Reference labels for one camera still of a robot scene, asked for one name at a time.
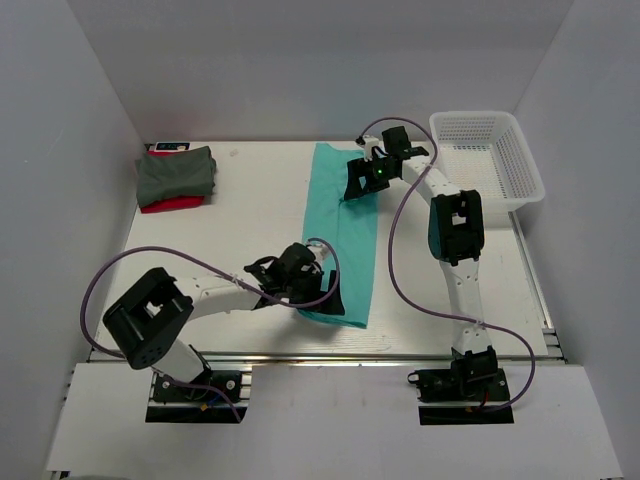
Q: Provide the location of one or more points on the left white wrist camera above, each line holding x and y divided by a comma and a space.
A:
319, 249

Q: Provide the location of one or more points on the white plastic mesh basket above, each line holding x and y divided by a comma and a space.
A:
488, 152

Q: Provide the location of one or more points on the folded grey t-shirt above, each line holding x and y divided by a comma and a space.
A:
189, 173

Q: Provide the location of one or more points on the folded red t-shirt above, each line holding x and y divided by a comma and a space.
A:
173, 204

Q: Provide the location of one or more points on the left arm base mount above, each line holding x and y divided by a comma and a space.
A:
221, 396

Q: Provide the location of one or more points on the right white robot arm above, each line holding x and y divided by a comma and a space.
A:
455, 236

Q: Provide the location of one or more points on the teal t-shirt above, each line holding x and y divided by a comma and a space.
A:
350, 227

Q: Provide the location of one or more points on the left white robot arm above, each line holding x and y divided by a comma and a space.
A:
146, 321

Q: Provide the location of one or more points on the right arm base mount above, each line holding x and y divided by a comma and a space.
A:
471, 391

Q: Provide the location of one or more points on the blue white card box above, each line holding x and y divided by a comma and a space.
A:
171, 146

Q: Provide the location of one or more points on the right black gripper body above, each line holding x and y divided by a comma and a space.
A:
381, 173

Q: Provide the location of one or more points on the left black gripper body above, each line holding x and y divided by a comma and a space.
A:
305, 290

